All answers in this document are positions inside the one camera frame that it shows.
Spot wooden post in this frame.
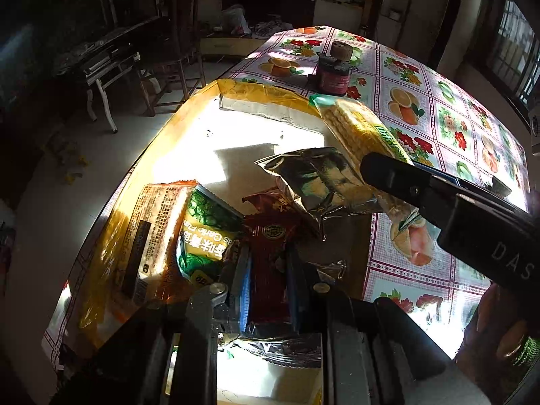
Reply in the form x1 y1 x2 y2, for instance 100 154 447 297
360 0 389 36

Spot green pea snack packet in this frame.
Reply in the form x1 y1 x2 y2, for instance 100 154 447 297
175 186 246 288

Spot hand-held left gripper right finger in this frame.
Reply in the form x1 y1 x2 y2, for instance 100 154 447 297
287 247 490 405

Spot wooden chair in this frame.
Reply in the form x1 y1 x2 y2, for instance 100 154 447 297
139 0 207 117

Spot orange cracker packet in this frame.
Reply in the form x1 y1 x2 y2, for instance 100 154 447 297
80 181 199 330

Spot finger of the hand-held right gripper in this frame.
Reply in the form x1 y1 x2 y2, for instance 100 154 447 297
360 152 462 222
411 161 513 200

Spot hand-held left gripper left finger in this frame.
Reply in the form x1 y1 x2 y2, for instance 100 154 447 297
51 245 254 405

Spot plastic bag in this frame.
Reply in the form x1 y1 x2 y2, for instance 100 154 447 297
221 4 252 36

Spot barred window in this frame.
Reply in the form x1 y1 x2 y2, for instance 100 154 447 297
477 0 540 112

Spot fruit and flower tablecloth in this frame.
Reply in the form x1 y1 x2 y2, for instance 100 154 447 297
42 25 533 372

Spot silver foil snack packet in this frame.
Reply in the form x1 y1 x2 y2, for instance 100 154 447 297
295 236 352 281
255 147 380 220
217 331 323 370

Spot person's right hand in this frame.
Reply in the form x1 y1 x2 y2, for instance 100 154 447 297
455 282 540 373

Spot yellow floor scraps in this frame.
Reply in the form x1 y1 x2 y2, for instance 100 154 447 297
44 135 91 184

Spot dark jar with cork lid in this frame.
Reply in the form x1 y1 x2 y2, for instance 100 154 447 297
316 41 354 96

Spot dark red snack packet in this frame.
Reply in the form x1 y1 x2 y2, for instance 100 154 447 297
242 190 321 335

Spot yellow cardboard box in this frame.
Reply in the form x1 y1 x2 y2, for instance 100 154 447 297
42 79 376 405

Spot yellow cracker packet green stripe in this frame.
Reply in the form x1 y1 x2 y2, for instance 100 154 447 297
310 95 427 237

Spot metal table with player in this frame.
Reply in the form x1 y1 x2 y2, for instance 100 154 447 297
55 17 165 133

